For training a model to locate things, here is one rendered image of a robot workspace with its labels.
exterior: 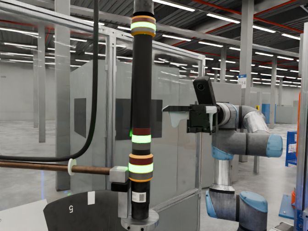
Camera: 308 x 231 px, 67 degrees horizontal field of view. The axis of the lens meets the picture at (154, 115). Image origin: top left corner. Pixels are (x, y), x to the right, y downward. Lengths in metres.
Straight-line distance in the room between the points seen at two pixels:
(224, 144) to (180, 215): 1.13
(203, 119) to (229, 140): 0.20
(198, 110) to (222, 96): 4.19
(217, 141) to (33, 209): 0.61
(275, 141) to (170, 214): 1.11
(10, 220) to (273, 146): 0.80
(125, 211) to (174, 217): 1.37
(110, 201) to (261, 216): 0.73
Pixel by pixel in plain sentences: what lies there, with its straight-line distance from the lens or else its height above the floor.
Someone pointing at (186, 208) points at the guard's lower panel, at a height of 0.89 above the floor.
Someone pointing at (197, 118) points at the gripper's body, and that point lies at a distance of 0.65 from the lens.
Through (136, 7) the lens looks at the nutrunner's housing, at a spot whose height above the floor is 1.83.
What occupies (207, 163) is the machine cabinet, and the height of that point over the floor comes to 0.51.
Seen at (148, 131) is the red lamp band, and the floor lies 1.62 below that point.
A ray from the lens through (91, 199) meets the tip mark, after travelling 0.63.
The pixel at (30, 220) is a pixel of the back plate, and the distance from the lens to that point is 0.82.
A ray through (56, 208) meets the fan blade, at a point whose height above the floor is 1.41.
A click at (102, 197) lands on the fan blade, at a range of 0.63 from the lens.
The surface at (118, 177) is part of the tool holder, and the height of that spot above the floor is 1.54.
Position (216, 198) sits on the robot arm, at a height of 1.25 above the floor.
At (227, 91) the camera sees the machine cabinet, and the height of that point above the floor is 1.94.
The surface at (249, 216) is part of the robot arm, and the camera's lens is 1.16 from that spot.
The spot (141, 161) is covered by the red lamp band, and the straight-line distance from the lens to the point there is 0.41.
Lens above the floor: 1.67
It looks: 3 degrees down
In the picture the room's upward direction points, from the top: 1 degrees clockwise
